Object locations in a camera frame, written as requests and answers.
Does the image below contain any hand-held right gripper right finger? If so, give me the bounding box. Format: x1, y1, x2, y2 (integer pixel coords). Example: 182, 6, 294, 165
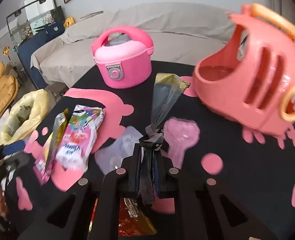
155, 151, 283, 240

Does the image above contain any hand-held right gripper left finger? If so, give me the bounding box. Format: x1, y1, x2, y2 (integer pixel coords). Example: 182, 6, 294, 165
19, 140, 144, 240

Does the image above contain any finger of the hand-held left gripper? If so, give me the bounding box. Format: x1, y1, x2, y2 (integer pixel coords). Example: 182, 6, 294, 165
1, 141, 26, 155

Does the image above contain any white bin with yellow bag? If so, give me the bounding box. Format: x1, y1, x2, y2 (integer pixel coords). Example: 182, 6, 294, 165
0, 89, 50, 145

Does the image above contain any silver gold snack wrapper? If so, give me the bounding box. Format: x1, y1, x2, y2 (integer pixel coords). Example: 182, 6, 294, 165
137, 73, 191, 207

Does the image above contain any person's left hand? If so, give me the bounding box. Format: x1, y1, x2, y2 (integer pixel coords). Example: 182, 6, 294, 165
0, 187, 9, 217

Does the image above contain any clear plastic packet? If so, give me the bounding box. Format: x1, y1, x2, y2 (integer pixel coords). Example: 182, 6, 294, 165
95, 126, 143, 175

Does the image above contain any small pink yellow packet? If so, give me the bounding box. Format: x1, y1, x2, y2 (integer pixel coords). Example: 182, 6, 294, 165
34, 132, 56, 185

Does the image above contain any red gold foil packet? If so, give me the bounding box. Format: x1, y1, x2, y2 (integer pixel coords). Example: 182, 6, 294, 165
89, 197, 155, 237

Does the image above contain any gold foil wrapper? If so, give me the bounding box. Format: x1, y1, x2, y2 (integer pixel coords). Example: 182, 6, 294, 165
45, 109, 69, 167

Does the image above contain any pink clear plastic piece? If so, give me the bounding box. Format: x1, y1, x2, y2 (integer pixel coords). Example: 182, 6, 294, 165
164, 117, 200, 169

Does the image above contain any yellow armchair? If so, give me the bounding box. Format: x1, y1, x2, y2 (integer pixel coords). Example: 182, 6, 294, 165
0, 61, 19, 120

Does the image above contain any pink cartoon snack packet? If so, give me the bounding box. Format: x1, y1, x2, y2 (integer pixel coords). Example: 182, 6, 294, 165
55, 105, 105, 173

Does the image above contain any black cloth with pink print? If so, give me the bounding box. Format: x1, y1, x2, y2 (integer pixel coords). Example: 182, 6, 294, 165
2, 60, 295, 240

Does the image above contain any pink toy rice cooker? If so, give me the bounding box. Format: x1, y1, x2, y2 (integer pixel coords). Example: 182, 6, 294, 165
92, 27, 154, 89

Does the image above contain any black bag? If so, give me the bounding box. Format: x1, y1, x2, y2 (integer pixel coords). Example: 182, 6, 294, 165
44, 21, 65, 40

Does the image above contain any glass fish tank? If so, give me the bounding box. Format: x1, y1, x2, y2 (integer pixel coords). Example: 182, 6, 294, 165
6, 0, 63, 47

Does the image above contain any pink pig-shaped basket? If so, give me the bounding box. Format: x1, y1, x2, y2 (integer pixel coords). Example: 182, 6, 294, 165
193, 3, 295, 137

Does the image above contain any sofa with grey cover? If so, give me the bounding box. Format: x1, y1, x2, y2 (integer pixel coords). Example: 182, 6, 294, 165
30, 2, 240, 90

